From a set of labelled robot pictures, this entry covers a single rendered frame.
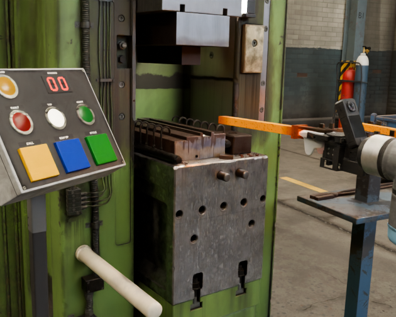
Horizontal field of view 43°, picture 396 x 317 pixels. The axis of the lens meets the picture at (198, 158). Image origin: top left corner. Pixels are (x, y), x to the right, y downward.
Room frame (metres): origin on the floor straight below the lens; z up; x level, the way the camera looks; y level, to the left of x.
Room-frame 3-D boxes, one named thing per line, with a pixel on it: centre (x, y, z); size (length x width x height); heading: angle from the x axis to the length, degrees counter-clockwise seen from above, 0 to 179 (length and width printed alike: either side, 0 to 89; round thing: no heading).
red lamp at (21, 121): (1.07, 0.38, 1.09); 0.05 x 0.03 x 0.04; 126
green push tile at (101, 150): (1.22, 0.24, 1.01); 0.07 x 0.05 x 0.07; 151
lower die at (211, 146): (1.76, 0.11, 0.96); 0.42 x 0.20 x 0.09; 36
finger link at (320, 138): (1.19, -0.30, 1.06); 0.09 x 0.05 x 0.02; 38
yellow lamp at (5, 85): (1.09, 0.42, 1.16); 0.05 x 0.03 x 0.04; 126
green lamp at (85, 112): (1.24, 0.28, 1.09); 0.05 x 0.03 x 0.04; 126
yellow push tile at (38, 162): (1.05, 0.34, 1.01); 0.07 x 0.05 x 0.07; 151
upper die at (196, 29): (1.76, 0.11, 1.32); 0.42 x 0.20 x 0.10; 36
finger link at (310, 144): (1.23, -0.27, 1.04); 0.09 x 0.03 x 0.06; 38
